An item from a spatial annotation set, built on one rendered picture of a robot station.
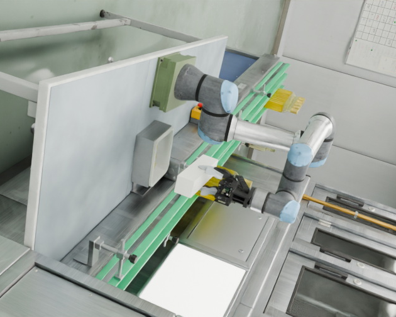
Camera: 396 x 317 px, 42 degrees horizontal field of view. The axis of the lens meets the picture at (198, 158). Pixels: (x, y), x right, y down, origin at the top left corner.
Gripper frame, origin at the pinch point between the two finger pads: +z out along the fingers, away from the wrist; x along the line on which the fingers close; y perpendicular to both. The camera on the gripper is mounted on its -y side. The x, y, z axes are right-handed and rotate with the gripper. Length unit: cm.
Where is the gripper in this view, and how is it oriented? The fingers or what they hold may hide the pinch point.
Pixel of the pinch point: (200, 175)
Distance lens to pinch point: 176.5
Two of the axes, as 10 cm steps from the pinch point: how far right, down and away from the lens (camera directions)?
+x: -2.1, 9.0, 3.8
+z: -9.1, -3.2, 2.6
